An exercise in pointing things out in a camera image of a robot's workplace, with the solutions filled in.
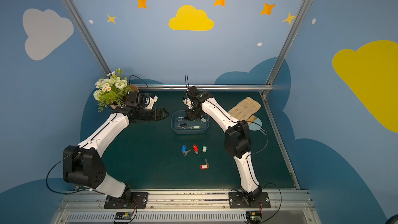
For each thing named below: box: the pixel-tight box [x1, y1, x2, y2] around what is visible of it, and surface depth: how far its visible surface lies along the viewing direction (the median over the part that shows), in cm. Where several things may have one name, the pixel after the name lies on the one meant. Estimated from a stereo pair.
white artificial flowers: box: [93, 67, 131, 113], surface depth 85 cm
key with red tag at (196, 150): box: [192, 144, 199, 156], surface depth 94 cm
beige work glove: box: [228, 96, 262, 121], surface depth 116 cm
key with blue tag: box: [181, 144, 192, 157], surface depth 93 cm
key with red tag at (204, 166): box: [199, 158, 210, 170], surface depth 87 cm
